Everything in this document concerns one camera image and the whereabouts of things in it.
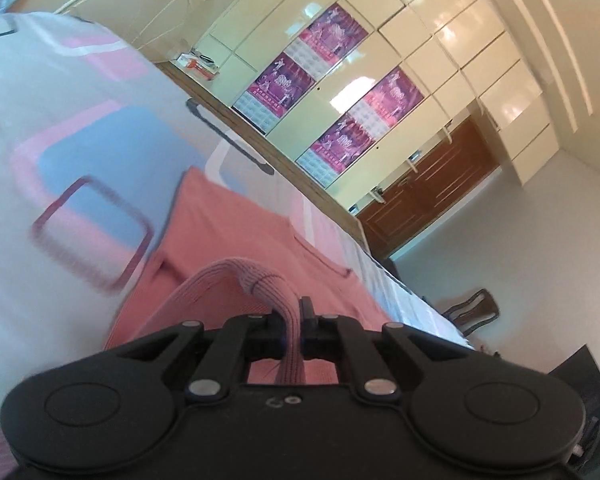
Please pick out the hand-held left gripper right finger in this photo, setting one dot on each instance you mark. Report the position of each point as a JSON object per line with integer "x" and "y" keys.
{"x": 312, "y": 335}

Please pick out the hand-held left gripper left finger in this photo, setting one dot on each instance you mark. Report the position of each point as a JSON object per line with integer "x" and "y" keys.
{"x": 267, "y": 335}

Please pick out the pink long-sleeve sweater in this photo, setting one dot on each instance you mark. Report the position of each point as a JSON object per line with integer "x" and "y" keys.
{"x": 240, "y": 240}

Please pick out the wooden chair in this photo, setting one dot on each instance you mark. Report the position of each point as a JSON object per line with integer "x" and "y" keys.
{"x": 472, "y": 310}

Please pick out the brown wooden door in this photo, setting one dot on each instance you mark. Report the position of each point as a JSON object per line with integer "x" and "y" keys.
{"x": 430, "y": 185}

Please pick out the cream corner shelf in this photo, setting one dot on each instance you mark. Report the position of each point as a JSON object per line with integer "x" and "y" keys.
{"x": 415, "y": 160}

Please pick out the patterned bed sheet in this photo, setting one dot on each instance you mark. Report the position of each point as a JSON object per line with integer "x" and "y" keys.
{"x": 80, "y": 110}

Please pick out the cream glossy wardrobe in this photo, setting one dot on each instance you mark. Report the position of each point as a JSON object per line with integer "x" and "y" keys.
{"x": 430, "y": 25}

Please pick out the purple wall poster calendar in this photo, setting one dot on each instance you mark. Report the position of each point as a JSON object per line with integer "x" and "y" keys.
{"x": 280, "y": 82}
{"x": 395, "y": 95}
{"x": 347, "y": 142}
{"x": 335, "y": 30}

